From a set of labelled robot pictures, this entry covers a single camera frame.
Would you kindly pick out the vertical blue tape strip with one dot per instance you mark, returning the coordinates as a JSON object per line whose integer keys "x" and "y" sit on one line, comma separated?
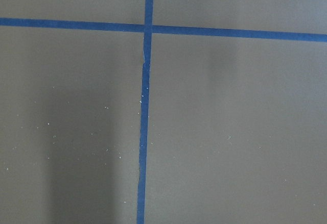
{"x": 143, "y": 140}

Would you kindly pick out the brown paper table cover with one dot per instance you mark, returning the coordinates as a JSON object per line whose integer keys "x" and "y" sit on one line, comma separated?
{"x": 236, "y": 128}

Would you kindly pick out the horizontal blue tape strip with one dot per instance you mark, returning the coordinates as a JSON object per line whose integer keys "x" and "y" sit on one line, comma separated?
{"x": 174, "y": 30}

